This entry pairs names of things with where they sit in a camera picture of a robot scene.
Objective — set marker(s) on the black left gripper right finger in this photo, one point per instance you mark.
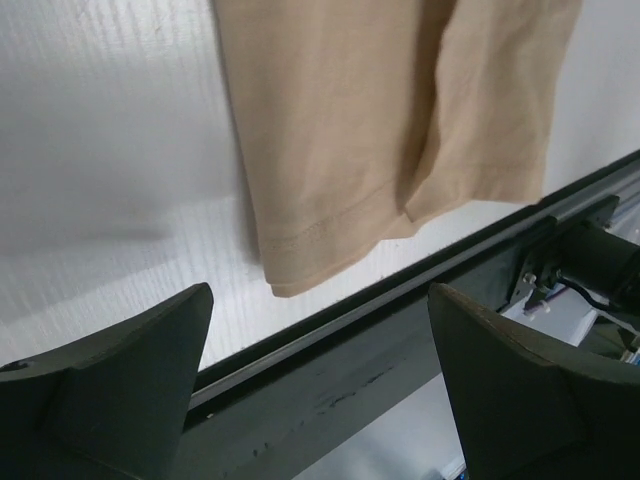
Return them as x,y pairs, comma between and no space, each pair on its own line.
528,406

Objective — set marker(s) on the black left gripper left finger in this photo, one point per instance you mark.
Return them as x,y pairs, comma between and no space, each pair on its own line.
111,405

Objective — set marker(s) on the beige t shirt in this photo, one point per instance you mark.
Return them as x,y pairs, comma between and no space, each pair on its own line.
359,121

